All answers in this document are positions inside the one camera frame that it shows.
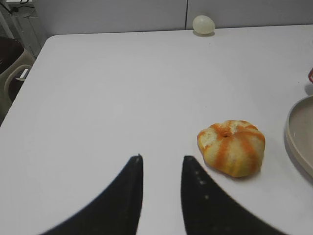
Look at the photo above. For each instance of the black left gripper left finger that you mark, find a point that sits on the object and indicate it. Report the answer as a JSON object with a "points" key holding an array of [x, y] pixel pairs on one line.
{"points": [[116, 211]]}

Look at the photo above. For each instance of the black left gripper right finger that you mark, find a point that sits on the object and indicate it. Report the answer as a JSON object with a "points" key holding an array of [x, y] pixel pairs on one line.
{"points": [[208, 210]]}

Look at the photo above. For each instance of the beige round plate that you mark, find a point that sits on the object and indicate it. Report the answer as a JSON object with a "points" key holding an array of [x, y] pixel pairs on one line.
{"points": [[298, 134]]}

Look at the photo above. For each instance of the red cola can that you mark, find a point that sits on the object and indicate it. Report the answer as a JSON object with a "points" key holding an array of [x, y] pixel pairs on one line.
{"points": [[310, 75]]}

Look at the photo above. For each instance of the orange striped bread roll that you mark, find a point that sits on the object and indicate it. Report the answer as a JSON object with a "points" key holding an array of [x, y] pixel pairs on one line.
{"points": [[234, 147]]}

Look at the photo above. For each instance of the beige plastic chair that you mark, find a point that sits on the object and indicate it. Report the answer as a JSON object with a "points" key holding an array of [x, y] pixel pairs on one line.
{"points": [[13, 59]]}

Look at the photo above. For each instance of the pale white egg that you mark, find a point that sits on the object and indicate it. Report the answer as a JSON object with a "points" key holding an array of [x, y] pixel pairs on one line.
{"points": [[203, 25]]}

